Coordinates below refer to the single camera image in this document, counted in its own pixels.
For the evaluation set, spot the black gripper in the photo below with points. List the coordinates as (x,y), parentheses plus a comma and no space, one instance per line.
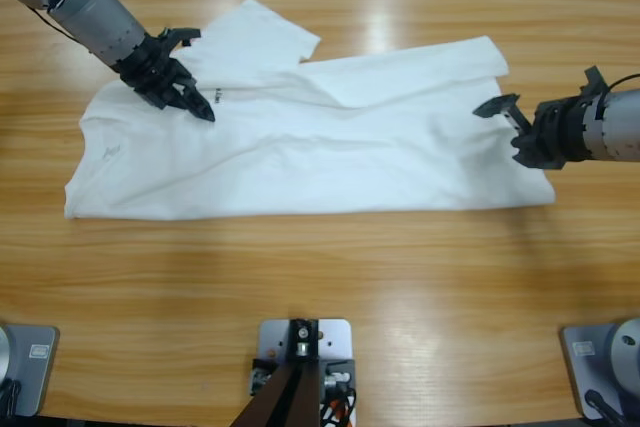
(555,137)
(150,69)

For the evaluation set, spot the black stand clamp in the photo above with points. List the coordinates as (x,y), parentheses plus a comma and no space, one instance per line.
(342,366)

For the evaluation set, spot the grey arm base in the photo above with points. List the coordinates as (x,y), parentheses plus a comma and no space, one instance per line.
(585,352)
(35,352)

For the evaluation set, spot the white mounting block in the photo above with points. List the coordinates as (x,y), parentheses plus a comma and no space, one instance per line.
(335,337)

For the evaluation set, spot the white t-shirt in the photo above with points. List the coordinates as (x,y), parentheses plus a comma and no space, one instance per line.
(300,167)

